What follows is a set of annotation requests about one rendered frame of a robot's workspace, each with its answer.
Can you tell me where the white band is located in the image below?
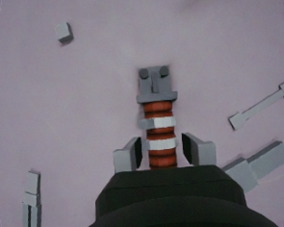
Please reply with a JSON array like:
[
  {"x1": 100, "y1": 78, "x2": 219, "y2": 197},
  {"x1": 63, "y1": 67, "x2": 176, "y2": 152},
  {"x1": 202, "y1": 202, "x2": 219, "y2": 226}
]
[
  {"x1": 142, "y1": 136, "x2": 178, "y2": 151},
  {"x1": 138, "y1": 116, "x2": 176, "y2": 130}
]

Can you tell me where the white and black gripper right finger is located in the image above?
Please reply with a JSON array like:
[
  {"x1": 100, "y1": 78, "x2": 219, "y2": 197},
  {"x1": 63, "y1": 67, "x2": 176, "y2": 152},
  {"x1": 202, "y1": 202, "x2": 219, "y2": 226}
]
[{"x1": 182, "y1": 133, "x2": 217, "y2": 166}]

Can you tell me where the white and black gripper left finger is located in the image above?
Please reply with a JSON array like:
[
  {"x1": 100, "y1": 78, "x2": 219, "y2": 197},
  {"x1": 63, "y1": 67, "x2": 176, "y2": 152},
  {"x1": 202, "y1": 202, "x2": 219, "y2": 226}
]
[{"x1": 113, "y1": 137, "x2": 142, "y2": 174}]

